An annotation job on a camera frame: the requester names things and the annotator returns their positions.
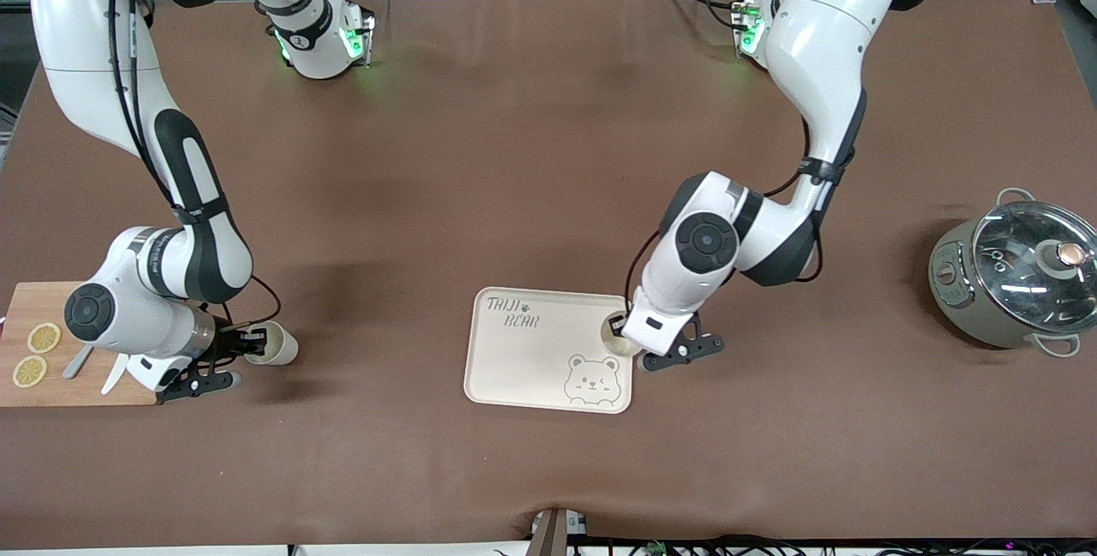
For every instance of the metal table edge bracket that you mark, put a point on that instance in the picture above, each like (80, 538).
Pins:
(548, 535)

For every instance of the cream bear print tray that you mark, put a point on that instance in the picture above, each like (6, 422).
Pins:
(531, 367)

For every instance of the wooden cutting board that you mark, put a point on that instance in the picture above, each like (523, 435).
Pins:
(34, 303)

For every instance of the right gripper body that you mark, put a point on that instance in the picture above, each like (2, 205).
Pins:
(225, 343)

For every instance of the glass pot lid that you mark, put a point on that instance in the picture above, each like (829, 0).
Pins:
(1028, 273)

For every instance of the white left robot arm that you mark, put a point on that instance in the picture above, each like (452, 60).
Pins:
(814, 50)

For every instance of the white IKEA cup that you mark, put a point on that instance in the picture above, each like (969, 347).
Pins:
(606, 343)
(281, 349)

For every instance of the grey-green electric cooking pot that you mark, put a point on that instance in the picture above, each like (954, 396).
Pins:
(964, 316)

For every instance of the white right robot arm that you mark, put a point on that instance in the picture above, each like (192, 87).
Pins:
(77, 33)

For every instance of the grey plastic knife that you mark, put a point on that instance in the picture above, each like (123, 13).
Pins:
(77, 361)

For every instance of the yellow lemon slice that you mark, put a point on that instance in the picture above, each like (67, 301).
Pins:
(30, 371)
(44, 337)

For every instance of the white plastic knife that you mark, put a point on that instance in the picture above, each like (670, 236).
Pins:
(114, 376)

